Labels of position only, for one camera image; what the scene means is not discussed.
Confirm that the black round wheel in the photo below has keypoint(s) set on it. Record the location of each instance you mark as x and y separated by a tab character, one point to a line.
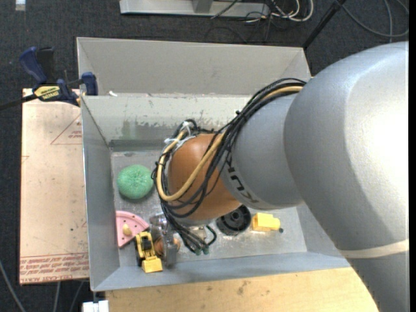
234	221

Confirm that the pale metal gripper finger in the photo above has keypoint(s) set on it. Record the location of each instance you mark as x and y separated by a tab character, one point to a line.
158	221
171	252

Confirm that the pink quarter-circle toy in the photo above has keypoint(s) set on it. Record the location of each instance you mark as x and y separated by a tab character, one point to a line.
128	221

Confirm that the yellow toy block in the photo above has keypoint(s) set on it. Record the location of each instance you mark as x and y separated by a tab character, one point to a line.
264	222

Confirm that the brown cardboard board red print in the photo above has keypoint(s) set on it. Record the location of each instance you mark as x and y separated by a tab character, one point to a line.
52	180

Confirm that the yellow toy excavator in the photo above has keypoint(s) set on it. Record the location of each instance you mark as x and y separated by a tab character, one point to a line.
150	258

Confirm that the grey metal bin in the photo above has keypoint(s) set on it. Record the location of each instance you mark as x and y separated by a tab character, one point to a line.
182	73

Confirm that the green round sponge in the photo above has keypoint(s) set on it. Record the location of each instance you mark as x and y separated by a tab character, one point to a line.
135	182

